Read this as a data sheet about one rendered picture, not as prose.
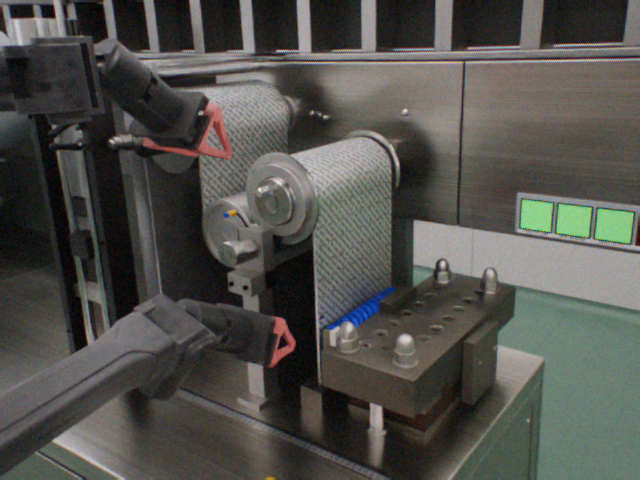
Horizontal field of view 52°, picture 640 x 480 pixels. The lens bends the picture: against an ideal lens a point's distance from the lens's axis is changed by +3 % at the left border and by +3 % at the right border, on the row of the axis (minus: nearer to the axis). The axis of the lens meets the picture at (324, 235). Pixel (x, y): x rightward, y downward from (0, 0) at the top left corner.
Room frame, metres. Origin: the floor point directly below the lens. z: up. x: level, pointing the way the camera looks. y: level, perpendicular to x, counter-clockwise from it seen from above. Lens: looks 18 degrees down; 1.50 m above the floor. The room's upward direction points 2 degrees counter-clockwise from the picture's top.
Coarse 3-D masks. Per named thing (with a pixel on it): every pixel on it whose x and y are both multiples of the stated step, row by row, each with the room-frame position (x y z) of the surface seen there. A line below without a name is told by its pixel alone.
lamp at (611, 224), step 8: (600, 216) 0.99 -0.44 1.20; (608, 216) 0.98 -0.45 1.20; (616, 216) 0.98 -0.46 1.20; (624, 216) 0.97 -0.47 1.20; (632, 216) 0.96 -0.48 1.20; (600, 224) 0.99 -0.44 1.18; (608, 224) 0.98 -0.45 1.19; (616, 224) 0.98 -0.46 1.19; (624, 224) 0.97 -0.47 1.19; (600, 232) 0.99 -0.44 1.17; (608, 232) 0.98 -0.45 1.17; (616, 232) 0.98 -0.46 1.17; (624, 232) 0.97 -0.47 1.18; (608, 240) 0.98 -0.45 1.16; (616, 240) 0.97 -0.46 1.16; (624, 240) 0.97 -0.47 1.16
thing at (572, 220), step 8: (560, 208) 1.03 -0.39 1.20; (568, 208) 1.02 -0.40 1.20; (576, 208) 1.01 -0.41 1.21; (584, 208) 1.01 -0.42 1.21; (560, 216) 1.03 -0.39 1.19; (568, 216) 1.02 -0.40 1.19; (576, 216) 1.01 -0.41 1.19; (584, 216) 1.00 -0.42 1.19; (560, 224) 1.03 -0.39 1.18; (568, 224) 1.02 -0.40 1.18; (576, 224) 1.01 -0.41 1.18; (584, 224) 1.00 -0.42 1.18; (560, 232) 1.02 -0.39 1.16; (568, 232) 1.02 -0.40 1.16; (576, 232) 1.01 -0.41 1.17; (584, 232) 1.00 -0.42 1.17
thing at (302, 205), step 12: (264, 168) 0.97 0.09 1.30; (276, 168) 0.96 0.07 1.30; (288, 168) 0.95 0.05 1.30; (252, 180) 0.99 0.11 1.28; (288, 180) 0.95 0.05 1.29; (300, 180) 0.94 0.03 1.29; (252, 192) 0.99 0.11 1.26; (300, 192) 0.93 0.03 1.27; (252, 204) 0.99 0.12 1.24; (300, 204) 0.93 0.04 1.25; (300, 216) 0.93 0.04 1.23; (276, 228) 0.96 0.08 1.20; (288, 228) 0.95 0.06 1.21; (300, 228) 0.95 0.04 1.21
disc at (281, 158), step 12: (264, 156) 0.99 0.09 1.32; (276, 156) 0.97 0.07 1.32; (288, 156) 0.96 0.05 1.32; (252, 168) 1.00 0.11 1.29; (300, 168) 0.95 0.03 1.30; (312, 180) 0.94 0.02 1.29; (312, 192) 0.93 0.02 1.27; (312, 204) 0.93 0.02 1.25; (252, 216) 1.01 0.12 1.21; (312, 216) 0.93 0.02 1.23; (312, 228) 0.94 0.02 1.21; (276, 240) 0.98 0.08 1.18; (288, 240) 0.96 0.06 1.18; (300, 240) 0.95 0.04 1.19
